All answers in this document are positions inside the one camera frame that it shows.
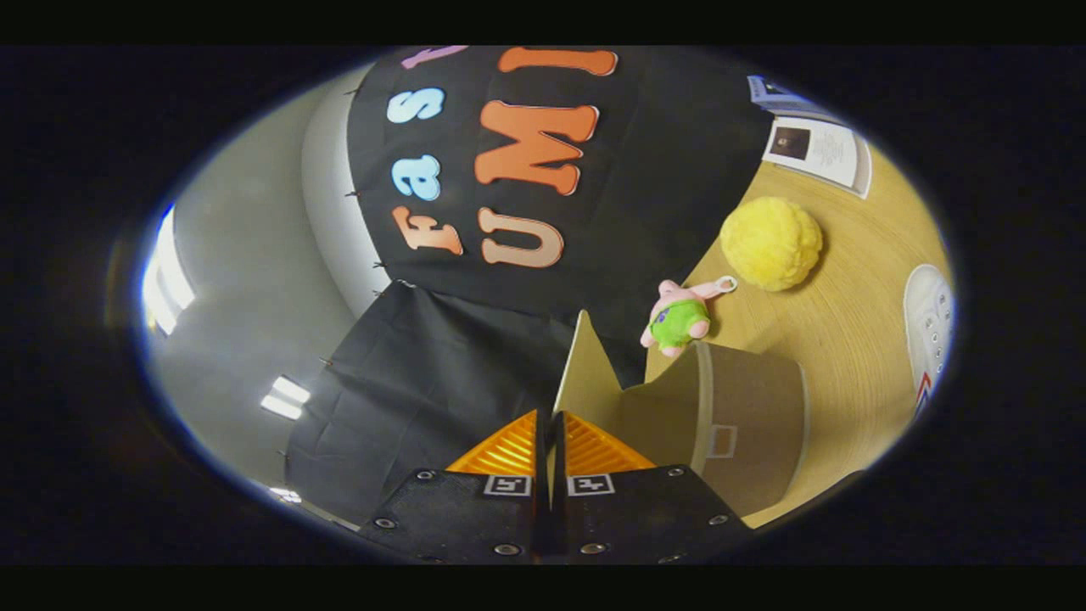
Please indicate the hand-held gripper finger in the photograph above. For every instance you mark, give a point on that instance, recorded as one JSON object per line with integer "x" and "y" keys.
{"x": 542, "y": 458}
{"x": 561, "y": 462}

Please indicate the white striped canvas shoe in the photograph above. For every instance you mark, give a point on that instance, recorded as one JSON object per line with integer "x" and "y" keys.
{"x": 929, "y": 314}

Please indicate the pink and green plush toy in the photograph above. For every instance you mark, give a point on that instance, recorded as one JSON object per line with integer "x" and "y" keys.
{"x": 679, "y": 321}

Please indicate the yellow plush toy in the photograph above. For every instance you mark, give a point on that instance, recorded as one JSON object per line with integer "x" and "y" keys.
{"x": 772, "y": 244}

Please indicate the white book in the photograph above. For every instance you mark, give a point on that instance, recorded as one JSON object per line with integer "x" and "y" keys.
{"x": 827, "y": 148}

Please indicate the blue book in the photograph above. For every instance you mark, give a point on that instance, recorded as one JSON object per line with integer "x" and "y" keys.
{"x": 776, "y": 98}

